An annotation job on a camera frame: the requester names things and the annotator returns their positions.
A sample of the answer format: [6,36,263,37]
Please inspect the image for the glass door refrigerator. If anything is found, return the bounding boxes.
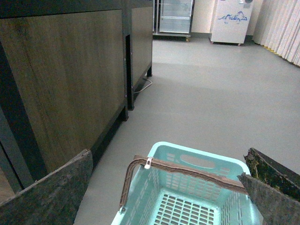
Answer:
[152,0,195,42]

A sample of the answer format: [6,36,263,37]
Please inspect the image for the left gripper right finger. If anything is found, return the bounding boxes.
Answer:
[238,148,300,225]

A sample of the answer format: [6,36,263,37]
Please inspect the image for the white cabinet with blue logo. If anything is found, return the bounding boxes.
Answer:
[210,0,254,46]

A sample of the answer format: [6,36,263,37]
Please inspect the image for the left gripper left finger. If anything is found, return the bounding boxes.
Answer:
[0,150,93,225]

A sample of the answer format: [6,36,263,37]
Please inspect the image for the light blue plastic basket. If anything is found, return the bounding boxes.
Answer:
[112,142,261,225]

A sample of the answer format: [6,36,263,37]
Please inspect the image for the dark wooden display stand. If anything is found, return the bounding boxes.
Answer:
[0,0,154,193]

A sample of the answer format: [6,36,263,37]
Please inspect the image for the white curtain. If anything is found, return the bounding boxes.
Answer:
[253,0,300,66]

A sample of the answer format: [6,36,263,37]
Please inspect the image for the grey floor cable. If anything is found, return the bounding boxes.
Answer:
[133,77,152,94]

